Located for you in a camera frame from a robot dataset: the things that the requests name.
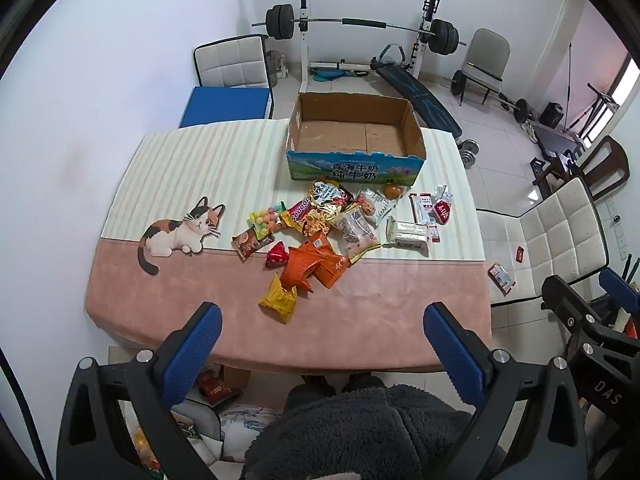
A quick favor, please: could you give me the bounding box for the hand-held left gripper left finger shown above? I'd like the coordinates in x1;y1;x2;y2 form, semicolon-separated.
56;301;224;480

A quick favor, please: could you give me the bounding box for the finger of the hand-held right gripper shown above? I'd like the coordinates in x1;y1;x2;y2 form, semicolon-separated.
599;267;640;314
541;274;609;346

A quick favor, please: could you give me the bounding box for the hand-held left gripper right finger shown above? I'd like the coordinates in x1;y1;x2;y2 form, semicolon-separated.
423;302;604;480

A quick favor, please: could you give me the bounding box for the yellow snack packet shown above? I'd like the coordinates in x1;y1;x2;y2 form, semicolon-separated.
258;272;299;325

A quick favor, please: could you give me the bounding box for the white bread packet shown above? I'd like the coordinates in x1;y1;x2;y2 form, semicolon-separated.
383;216;431;256

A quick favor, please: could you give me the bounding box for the colourful candy ball bag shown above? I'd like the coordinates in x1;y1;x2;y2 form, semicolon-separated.
249;203;286;239

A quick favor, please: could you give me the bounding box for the clear white yellow-edged packet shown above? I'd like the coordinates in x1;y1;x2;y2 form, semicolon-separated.
332;208;382;264

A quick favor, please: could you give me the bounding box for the clear cookie packet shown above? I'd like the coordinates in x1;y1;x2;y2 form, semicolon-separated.
356;187;399;226

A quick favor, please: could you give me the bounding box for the yellow red-lettered snack bag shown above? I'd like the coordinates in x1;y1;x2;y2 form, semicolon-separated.
280;198;315;234

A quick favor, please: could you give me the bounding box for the cardboard box blue print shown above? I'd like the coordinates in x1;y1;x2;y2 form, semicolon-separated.
286;92;427;184

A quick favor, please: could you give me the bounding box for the white padded chair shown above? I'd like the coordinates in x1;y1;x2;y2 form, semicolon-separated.
475;177;611;309
193;34;275;121

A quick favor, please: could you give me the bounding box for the red white small box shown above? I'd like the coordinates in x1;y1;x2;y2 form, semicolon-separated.
487;262;516;296

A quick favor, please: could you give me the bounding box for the brown chocolate packet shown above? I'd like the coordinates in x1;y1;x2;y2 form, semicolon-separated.
231;227;276;262

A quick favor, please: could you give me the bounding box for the person's dark fleece clothing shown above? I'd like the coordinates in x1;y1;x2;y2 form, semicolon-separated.
240;374;482;480

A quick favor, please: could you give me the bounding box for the small red triangular packet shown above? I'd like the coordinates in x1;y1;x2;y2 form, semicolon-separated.
265;241;290;268

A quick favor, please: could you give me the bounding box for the dark wooden chair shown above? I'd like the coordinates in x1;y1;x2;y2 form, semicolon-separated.
564;135;631;192

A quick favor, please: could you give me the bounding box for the long red white packet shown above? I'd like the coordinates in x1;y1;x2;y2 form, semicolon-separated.
409;192;434;225

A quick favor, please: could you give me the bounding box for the chrome dumbbell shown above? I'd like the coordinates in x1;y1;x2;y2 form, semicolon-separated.
457;138;481;169

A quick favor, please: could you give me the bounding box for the small barbell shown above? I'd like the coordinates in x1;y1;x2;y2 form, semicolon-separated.
450;70;537;124

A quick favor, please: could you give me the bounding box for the dark weight bench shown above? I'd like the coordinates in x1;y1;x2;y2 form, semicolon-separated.
374;64;464;137

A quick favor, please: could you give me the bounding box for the blue seat cushion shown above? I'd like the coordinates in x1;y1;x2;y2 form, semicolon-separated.
178;86;271;129

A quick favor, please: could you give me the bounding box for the grey folding chair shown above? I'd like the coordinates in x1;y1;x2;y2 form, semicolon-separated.
457;28;512;107

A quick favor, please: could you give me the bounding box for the white barbell rack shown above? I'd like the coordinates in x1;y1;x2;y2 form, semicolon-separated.
297;0;442;82

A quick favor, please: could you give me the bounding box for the barbell with black plates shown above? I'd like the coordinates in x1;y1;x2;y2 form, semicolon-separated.
251;3;467;56

